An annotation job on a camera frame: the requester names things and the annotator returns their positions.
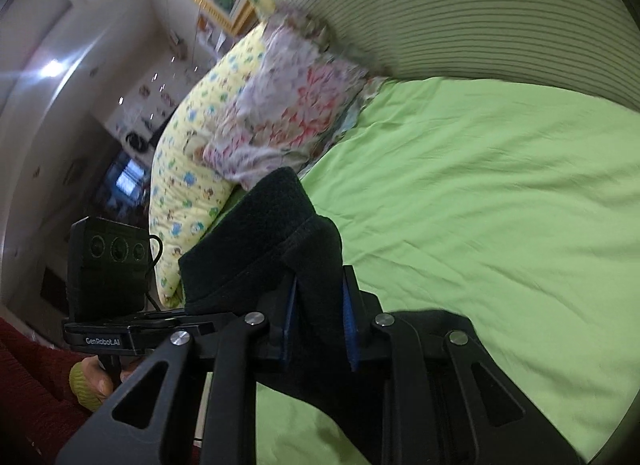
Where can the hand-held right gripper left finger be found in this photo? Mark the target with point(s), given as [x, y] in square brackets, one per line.
[289, 320]

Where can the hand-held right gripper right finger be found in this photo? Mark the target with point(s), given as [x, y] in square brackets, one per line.
[351, 330]

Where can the dark navy pants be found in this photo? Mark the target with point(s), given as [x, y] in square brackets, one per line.
[280, 245]

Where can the person's left forearm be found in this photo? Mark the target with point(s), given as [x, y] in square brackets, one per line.
[30, 395]

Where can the person's left hand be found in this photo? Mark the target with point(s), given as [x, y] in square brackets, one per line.
[100, 385]

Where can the television screen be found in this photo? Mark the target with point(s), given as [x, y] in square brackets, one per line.
[125, 182]

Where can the yellow patterned pillow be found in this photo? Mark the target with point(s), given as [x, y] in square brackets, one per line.
[200, 145]

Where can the green bed sheet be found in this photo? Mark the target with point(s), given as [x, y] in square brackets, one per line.
[475, 195]

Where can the pink floral pillow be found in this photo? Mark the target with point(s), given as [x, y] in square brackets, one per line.
[290, 110]

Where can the striped white bolster blanket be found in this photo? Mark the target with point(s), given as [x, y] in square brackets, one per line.
[450, 10]

